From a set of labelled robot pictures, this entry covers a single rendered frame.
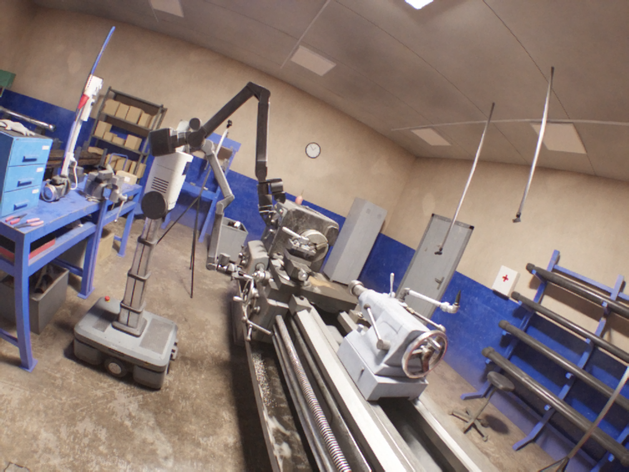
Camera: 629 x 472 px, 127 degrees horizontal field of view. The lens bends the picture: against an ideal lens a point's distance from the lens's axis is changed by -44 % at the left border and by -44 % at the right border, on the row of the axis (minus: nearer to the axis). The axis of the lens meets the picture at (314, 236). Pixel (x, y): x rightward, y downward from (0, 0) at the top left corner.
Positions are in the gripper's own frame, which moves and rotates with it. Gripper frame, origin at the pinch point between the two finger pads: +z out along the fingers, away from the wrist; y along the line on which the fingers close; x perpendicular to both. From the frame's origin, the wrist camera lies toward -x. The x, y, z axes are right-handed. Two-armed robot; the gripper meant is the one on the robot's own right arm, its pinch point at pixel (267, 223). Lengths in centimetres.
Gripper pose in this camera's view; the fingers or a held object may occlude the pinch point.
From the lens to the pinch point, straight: 141.6
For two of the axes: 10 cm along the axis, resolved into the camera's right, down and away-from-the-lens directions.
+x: -9.6, 1.6, -2.1
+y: -2.5, -2.3, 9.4
